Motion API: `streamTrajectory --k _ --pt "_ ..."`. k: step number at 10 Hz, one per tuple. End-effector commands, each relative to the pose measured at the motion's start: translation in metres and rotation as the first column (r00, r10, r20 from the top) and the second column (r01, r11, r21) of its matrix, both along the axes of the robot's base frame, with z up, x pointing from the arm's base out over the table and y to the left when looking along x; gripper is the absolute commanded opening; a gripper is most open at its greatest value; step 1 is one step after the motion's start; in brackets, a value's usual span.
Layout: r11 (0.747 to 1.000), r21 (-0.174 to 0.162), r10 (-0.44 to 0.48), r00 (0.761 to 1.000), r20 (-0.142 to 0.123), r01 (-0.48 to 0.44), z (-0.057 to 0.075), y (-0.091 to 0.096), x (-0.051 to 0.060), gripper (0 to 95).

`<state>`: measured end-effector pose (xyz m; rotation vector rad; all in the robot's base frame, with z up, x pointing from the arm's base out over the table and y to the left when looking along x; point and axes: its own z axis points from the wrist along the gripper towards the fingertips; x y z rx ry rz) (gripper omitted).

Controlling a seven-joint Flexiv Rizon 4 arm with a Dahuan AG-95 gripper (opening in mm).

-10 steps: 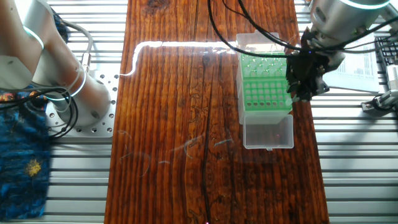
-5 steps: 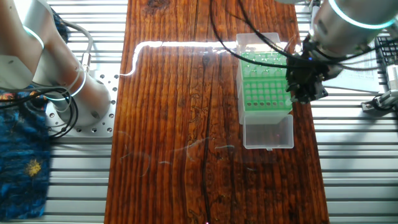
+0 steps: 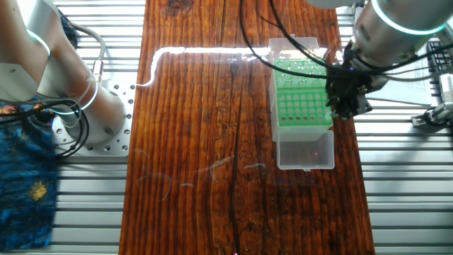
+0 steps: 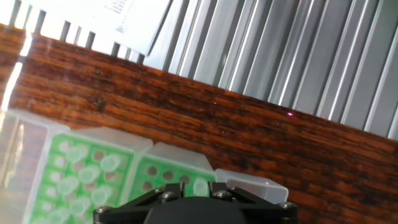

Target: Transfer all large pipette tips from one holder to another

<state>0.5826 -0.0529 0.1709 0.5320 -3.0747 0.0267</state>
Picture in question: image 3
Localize black base cable loops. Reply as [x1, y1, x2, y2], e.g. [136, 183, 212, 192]
[0, 98, 91, 157]

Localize brown wooden board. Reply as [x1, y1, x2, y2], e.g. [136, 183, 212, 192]
[118, 0, 376, 255]

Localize grey base cable with connector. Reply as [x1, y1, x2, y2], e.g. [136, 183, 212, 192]
[72, 23, 108, 83]

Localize blue painted cloth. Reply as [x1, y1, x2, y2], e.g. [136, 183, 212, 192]
[0, 8, 79, 251]

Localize black keyboard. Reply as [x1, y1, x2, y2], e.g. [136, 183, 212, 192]
[425, 40, 453, 96]

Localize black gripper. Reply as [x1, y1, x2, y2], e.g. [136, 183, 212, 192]
[325, 69, 373, 120]

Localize aluminium post with foot bracket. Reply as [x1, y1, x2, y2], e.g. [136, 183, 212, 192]
[411, 101, 453, 129]

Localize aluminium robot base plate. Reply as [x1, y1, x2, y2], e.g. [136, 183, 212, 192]
[52, 80, 134, 158]

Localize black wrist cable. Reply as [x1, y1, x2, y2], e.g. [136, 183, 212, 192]
[239, 0, 332, 79]

